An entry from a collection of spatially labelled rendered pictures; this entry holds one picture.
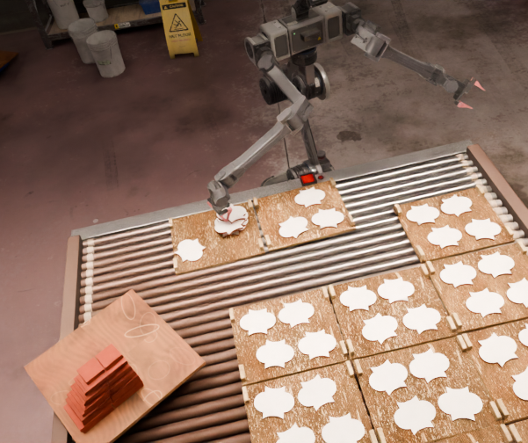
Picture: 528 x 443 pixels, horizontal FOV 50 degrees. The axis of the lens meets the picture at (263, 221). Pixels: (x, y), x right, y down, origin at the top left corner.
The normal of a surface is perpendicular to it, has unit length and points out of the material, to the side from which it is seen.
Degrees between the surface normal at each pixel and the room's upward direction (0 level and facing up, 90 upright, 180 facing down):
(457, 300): 0
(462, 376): 0
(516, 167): 0
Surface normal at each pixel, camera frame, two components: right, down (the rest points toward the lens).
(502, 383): -0.14, -0.69
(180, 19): -0.04, 0.51
